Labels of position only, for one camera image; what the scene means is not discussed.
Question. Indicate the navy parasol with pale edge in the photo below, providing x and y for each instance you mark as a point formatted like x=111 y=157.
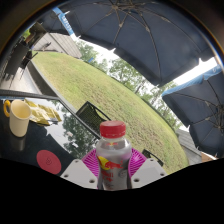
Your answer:
x=200 y=113

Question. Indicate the black woven garden chair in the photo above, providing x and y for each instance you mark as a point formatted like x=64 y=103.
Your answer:
x=151 y=156
x=91 y=116

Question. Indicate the navy parasol with blue band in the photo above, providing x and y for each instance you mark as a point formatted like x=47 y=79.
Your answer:
x=53 y=23

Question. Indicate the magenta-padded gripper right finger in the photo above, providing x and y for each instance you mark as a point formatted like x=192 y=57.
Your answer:
x=137 y=162

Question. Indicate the green trees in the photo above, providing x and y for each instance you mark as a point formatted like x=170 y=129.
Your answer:
x=126 y=71

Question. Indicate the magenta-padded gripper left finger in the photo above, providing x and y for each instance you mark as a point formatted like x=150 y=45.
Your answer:
x=90 y=162

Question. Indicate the grey building with sloped roof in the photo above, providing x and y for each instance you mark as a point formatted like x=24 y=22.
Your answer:
x=190 y=145

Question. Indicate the large navy parasol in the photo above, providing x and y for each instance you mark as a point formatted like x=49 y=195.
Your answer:
x=140 y=40

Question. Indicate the grey wooden building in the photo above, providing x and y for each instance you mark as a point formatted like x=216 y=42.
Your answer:
x=61 y=45

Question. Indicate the flat round red coaster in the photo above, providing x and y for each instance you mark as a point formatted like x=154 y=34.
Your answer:
x=49 y=162

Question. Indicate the red-capped silver drink bottle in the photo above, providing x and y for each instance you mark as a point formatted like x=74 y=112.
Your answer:
x=113 y=156

